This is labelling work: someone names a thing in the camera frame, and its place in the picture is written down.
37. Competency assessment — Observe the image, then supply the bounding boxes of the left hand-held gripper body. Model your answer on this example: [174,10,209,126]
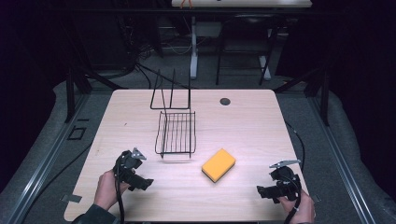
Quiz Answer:
[112,147,148,188]

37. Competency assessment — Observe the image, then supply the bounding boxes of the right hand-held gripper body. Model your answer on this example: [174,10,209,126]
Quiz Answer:
[269,159,303,202]

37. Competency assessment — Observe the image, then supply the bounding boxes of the yellow sponge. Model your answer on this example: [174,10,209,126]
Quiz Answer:
[201,147,237,184]

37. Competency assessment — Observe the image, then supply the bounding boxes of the black wire rack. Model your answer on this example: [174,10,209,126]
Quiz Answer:
[149,68,197,160]

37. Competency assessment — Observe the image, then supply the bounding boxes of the person's right hand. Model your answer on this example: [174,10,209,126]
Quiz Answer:
[277,189,316,224]

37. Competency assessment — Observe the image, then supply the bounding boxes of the person's left hand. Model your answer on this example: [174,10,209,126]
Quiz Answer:
[93,169,131,212]

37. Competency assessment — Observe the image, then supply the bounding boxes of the black tape square mark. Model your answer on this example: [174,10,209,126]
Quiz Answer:
[66,125,87,142]

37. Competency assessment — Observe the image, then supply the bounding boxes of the grey tape strip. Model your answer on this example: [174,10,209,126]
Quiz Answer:
[60,193,83,203]

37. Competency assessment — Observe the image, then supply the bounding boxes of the black chair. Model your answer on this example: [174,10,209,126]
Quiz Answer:
[215,13,281,87]

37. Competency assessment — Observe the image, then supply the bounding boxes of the white background desk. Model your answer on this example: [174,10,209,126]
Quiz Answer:
[171,0,313,80]

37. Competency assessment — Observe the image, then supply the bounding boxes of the left hand-held gripper cable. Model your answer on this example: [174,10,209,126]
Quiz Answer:
[113,155,126,224]

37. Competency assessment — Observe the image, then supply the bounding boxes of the hand-held gripper cable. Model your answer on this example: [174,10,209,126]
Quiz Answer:
[113,155,126,224]
[278,175,304,224]

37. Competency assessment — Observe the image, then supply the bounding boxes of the right hand-held gripper cable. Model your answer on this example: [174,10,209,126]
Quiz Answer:
[278,175,304,224]

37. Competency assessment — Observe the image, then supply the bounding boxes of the black cable beside table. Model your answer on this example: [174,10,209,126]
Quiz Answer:
[285,121,306,173]

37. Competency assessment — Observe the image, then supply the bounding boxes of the aluminium floor rail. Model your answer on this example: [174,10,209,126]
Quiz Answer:
[4,92,92,224]
[307,94,378,224]

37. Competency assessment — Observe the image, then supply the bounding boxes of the black frame post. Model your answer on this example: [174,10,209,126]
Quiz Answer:
[64,66,129,124]
[274,66,332,127]

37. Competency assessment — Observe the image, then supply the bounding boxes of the tangle of background cables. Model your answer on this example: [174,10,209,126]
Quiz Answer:
[116,15,194,90]

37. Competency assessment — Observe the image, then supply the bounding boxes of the black horizontal frame bar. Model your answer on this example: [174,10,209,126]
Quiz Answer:
[59,7,331,16]

